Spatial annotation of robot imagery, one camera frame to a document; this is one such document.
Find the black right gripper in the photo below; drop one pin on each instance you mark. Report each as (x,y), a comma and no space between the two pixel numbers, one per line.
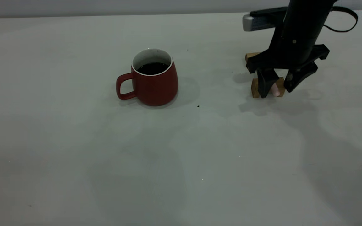
(294,53)

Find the red ceramic mug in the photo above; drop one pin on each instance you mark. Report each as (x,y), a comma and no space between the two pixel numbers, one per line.
(156,91)

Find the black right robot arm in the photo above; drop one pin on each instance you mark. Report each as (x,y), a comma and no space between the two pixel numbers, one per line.
(306,15)

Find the dark coffee liquid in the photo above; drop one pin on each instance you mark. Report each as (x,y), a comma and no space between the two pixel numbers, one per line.
(153,68)

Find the arched wooden block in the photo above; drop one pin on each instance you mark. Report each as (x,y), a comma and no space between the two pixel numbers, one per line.
(255,89)

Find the rectangular wooden block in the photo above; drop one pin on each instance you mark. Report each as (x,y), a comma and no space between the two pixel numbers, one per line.
(249,56)

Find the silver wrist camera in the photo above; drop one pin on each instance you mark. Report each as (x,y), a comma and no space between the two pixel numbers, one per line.
(256,22)

